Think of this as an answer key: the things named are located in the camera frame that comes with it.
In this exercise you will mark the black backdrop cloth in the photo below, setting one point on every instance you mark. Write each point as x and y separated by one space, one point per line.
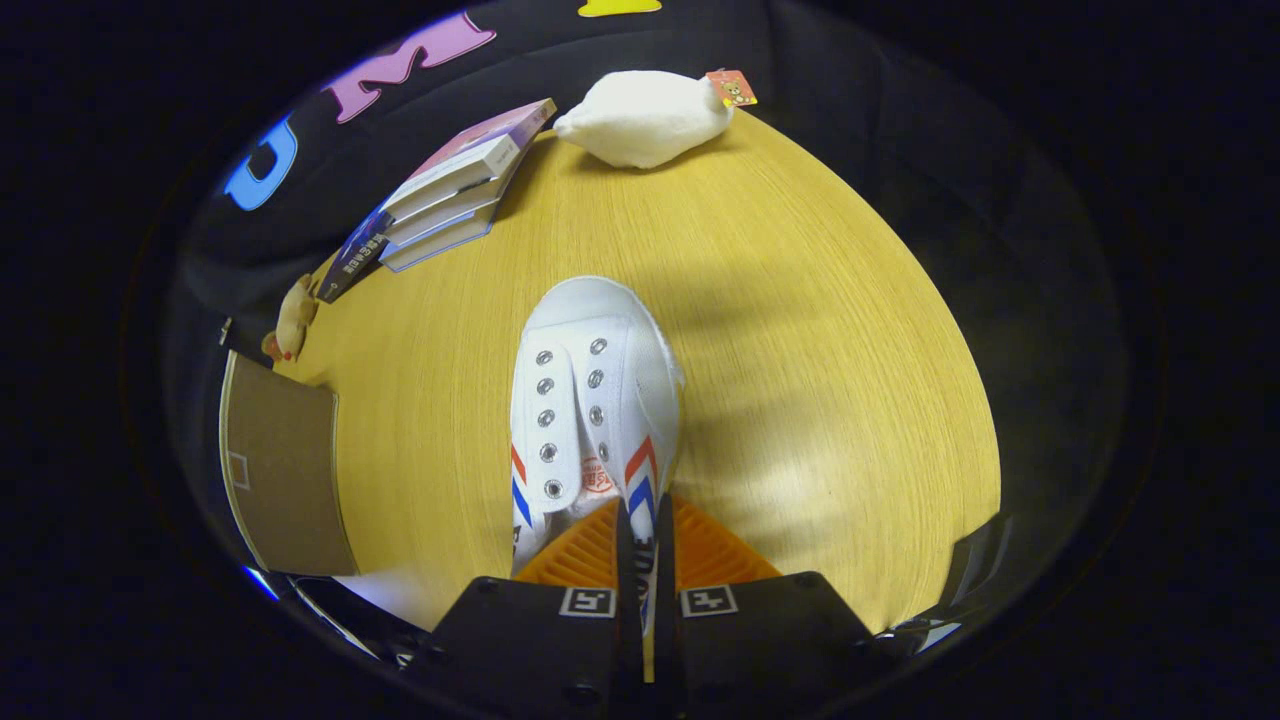
850 60

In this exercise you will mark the white canvas shoe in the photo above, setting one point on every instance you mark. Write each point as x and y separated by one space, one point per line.
600 310

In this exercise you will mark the white plush toy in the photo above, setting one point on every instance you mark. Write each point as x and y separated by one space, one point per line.
640 120

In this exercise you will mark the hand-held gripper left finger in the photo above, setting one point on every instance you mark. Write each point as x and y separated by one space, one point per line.
628 560

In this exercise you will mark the white paperback book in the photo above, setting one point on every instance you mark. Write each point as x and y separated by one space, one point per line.
440 215

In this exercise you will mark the brown fabric storage box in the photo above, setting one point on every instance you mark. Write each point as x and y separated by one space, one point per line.
290 470

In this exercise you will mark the brown plush toy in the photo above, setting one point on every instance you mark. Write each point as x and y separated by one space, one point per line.
295 315

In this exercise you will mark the pink cover book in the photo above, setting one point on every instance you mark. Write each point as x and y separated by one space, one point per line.
480 140

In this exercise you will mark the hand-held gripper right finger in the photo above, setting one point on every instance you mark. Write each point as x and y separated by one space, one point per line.
664 560

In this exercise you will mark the dark blue book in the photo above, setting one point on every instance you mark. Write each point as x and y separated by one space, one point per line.
355 255

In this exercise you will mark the grey blue-edged book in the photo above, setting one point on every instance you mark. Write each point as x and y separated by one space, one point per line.
435 250

